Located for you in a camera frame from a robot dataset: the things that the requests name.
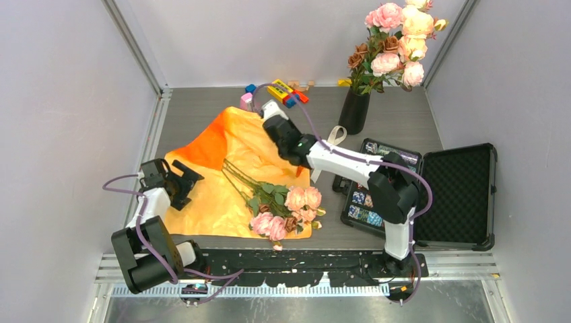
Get cream printed ribbon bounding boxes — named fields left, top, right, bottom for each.
left=310, top=125, right=347, bottom=184

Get orange yellow wrapping paper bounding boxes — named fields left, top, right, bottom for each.
left=164, top=107, right=310, bottom=239

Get orange flower bouquet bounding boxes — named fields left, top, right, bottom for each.
left=222, top=159, right=326, bottom=252

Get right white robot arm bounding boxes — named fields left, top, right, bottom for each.
left=259, top=100, right=430, bottom=277

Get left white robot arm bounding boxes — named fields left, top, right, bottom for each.
left=111, top=159, right=207, bottom=294

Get black vase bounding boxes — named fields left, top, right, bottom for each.
left=338, top=89, right=370, bottom=135

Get pink flowers in vase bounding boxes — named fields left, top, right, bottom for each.
left=347, top=1, right=449, bottom=96

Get red blue toy blocks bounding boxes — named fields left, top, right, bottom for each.
left=282, top=90, right=309, bottom=108

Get yellow toy block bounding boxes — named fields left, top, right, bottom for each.
left=266, top=79, right=293, bottom=102

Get wooden toy pieces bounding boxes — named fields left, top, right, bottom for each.
left=287, top=80, right=315, bottom=92

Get pink metronome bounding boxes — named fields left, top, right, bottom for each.
left=240, top=92, right=254, bottom=112

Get blue toy block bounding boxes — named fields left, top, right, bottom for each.
left=244, top=83, right=257, bottom=94

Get small yellow toy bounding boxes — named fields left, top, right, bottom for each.
left=337, top=79, right=352, bottom=87

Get black poker chip case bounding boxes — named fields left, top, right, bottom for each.
left=360, top=138, right=498, bottom=252

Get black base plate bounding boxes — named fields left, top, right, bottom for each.
left=187, top=249, right=417, bottom=287

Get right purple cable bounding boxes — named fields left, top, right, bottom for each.
left=250, top=83, right=434, bottom=306

